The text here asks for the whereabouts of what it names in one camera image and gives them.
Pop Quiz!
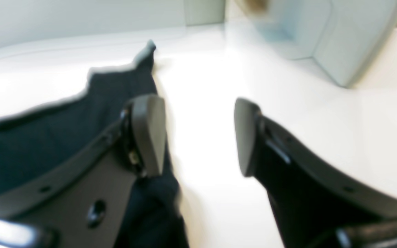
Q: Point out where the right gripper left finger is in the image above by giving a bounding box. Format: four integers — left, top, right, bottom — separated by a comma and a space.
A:
0, 94, 166, 248

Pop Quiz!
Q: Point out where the grey plastic bin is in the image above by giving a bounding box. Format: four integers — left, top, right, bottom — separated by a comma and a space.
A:
254, 0, 397, 88

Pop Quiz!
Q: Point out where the black printed t-shirt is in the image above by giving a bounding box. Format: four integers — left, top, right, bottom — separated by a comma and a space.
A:
0, 40, 189, 248

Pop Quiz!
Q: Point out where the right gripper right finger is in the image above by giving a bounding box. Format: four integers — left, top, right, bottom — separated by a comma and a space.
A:
234, 98, 397, 248

